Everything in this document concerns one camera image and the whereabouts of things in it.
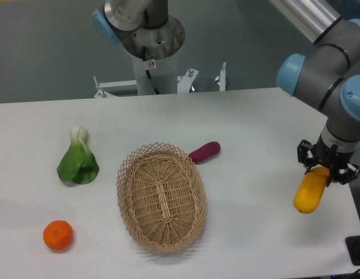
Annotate black device at table edge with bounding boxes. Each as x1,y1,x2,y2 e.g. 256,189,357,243
345,235,360,266

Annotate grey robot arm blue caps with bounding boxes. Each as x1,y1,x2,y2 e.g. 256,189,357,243
92,1,360,184

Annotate green bok choy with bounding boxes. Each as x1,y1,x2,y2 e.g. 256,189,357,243
56,126,99,185

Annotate yellow mango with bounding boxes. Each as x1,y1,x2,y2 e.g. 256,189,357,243
293,166,330,214

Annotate white metal mounting frame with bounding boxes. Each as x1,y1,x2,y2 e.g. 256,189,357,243
93,62,229,98

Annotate woven wicker basket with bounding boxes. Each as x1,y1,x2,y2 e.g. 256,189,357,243
116,142,208,253

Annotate purple eggplant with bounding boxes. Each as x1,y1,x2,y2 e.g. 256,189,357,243
188,141,221,164

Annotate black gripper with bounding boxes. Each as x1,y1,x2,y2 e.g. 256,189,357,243
297,136,360,185

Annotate black cable on pedestal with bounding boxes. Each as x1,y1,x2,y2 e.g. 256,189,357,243
141,45,161,95

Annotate orange tangerine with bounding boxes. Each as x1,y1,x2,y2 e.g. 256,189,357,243
42,220,74,252

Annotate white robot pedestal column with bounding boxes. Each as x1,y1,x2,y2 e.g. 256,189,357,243
131,55,178,95

